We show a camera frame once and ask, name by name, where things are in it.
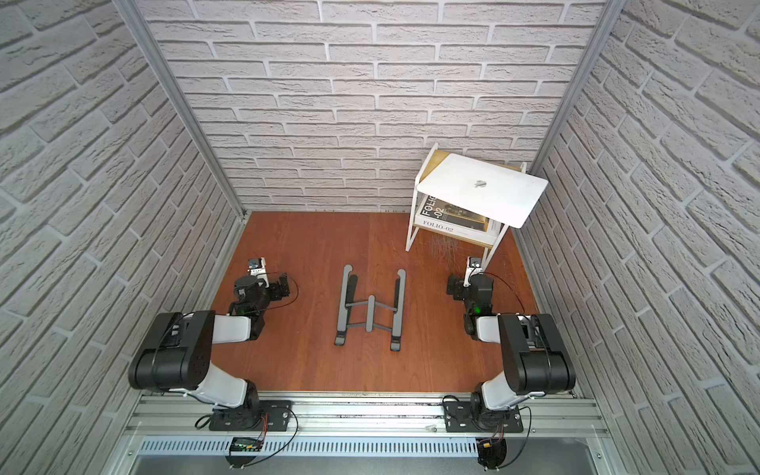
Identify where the silver laptop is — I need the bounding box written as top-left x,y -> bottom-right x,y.
417,154 -> 548,229

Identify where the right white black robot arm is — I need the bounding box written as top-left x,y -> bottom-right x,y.
446,273 -> 576,429

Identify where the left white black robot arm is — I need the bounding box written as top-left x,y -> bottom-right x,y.
128,272 -> 291,433

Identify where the grey folding laptop stand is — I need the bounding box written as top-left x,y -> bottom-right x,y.
334,264 -> 407,352

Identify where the Folio 02 book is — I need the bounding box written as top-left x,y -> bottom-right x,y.
413,195 -> 503,247

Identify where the white wooden side shelf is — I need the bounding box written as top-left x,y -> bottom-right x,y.
406,144 -> 510,270

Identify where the left green circuit board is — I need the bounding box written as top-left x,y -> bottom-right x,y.
229,437 -> 264,455

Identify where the right round black circuit board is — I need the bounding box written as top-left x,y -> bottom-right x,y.
476,439 -> 508,470

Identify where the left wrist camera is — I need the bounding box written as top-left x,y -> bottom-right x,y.
249,257 -> 269,286

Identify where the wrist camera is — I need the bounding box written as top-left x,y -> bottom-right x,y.
464,256 -> 483,281
249,257 -> 269,286

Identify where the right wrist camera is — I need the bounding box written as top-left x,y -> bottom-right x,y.
464,256 -> 483,281

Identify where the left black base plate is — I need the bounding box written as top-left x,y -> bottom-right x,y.
208,400 -> 293,433

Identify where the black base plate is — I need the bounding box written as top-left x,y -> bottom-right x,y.
441,398 -> 524,433
208,400 -> 293,433

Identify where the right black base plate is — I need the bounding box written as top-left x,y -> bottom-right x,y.
441,398 -> 524,433

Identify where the aluminium rail frame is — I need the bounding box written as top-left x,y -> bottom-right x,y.
104,391 -> 623,474

